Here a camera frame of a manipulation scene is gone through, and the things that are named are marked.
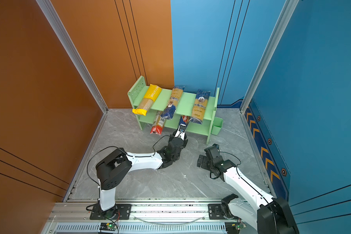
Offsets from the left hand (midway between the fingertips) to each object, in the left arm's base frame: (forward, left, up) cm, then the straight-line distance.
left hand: (181, 129), depth 87 cm
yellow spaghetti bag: (+16, +18, +13) cm, 28 cm away
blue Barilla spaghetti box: (+5, -1, +4) cm, 6 cm away
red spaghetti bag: (+6, +15, -1) cm, 16 cm away
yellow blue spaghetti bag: (+15, +3, +13) cm, 20 cm away
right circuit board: (-46, -26, -18) cm, 56 cm away
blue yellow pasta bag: (+13, -12, +13) cm, 22 cm away
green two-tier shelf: (+7, -2, +11) cm, 13 cm away
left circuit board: (-46, +37, -20) cm, 63 cm away
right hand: (-16, -13, -12) cm, 24 cm away
